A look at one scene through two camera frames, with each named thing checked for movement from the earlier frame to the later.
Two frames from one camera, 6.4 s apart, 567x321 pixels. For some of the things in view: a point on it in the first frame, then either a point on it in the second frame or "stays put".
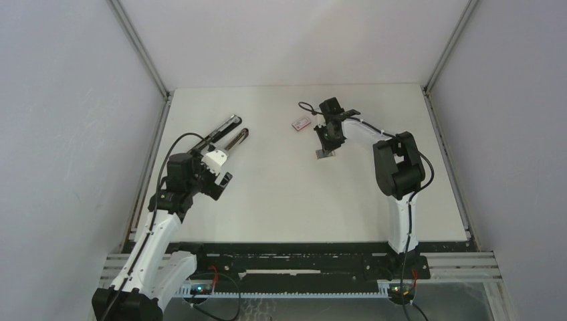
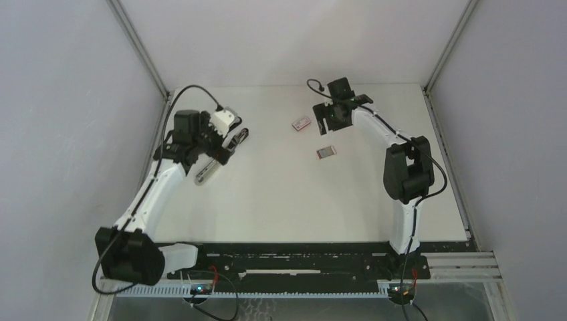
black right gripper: (327, 147) to (323, 112)
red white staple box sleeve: (300, 124) stays put
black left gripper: (212, 190) to (205, 128)
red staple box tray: (319, 154) stays put
